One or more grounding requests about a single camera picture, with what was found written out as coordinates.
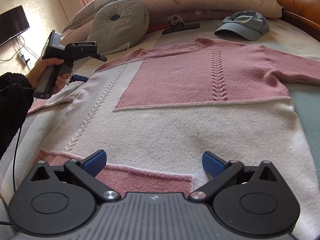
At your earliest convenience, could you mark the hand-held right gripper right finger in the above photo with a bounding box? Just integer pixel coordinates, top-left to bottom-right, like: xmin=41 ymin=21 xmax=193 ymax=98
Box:
xmin=188 ymin=151 xmax=283 ymax=203

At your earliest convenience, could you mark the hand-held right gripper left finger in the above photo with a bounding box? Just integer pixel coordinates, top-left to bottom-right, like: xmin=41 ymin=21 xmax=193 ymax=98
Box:
xmin=26 ymin=149 xmax=121 ymax=202

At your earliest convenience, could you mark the pink and white sweater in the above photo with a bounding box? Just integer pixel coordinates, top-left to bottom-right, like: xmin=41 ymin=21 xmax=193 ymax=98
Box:
xmin=25 ymin=37 xmax=320 ymax=240

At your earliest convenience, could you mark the person's left forearm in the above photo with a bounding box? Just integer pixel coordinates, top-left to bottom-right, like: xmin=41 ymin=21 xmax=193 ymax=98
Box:
xmin=0 ymin=72 xmax=34 ymax=159

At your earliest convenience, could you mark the person's left hand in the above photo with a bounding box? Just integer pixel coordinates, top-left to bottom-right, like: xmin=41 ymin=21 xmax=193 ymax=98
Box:
xmin=26 ymin=57 xmax=73 ymax=94

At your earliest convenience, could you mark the grey cat face cushion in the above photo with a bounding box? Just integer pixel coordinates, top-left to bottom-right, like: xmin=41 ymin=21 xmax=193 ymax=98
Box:
xmin=87 ymin=0 xmax=150 ymax=55

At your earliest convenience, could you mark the white power strip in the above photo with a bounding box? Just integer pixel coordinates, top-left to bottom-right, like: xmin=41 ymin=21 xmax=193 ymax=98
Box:
xmin=16 ymin=52 xmax=27 ymax=67

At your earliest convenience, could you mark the black television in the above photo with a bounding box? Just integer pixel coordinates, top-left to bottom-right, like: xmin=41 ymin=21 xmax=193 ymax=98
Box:
xmin=0 ymin=5 xmax=30 ymax=47

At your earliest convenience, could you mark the beige flower hair clip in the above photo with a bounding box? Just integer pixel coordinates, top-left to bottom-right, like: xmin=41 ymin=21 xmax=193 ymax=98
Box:
xmin=167 ymin=14 xmax=185 ymax=27

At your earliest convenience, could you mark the black hair clip with flower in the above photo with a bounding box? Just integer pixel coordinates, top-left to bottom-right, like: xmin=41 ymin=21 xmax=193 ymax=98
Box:
xmin=162 ymin=23 xmax=201 ymax=35

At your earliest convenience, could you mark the blue baseball cap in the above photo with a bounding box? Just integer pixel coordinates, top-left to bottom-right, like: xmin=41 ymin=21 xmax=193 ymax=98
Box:
xmin=214 ymin=10 xmax=270 ymax=41

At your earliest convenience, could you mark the wooden headboard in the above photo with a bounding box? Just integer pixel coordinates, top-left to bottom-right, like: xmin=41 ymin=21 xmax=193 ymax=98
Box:
xmin=246 ymin=0 xmax=320 ymax=43

